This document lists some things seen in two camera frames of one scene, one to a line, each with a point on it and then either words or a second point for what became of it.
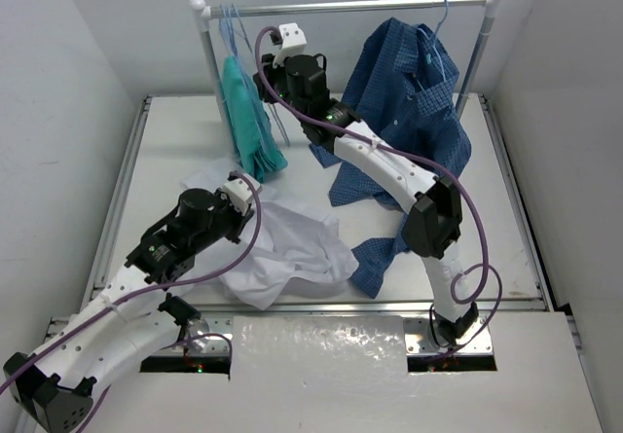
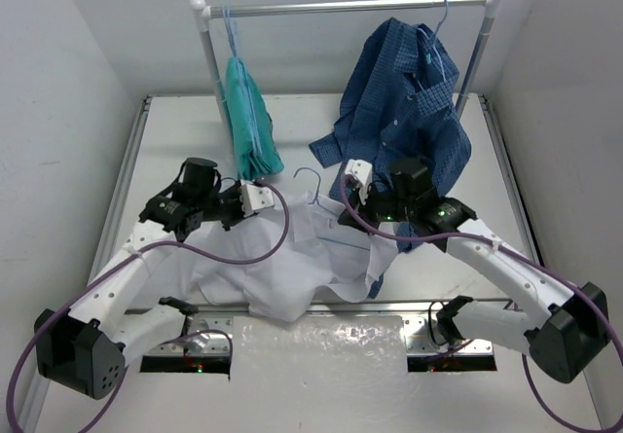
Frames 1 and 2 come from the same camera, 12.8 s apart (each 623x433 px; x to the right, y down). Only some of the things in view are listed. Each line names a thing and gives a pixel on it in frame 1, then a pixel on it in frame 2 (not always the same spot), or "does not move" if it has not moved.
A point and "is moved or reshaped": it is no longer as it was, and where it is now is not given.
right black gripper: x=269 y=73 → x=363 y=209
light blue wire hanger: x=231 y=32 → x=324 y=205
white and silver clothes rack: x=205 y=11 does not move
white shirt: x=285 y=244 is moved or reshaped
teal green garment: x=260 y=150 does not move
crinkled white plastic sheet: x=318 y=347 does not move
